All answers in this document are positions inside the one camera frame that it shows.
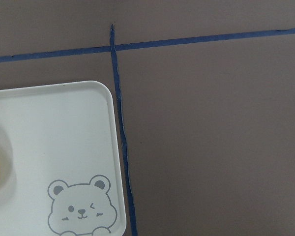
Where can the white rectangular bear tray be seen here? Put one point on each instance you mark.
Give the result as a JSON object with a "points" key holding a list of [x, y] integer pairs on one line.
{"points": [[59, 163]]}

